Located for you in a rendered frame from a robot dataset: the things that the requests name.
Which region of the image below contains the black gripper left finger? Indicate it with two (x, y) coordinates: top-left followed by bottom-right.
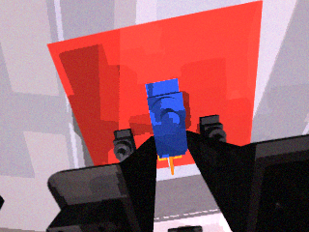
(47, 136), (157, 232)

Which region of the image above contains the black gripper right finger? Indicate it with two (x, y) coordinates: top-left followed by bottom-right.
(186, 130), (309, 232)

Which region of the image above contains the blue micro servo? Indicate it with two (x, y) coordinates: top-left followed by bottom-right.
(145, 78), (188, 175)

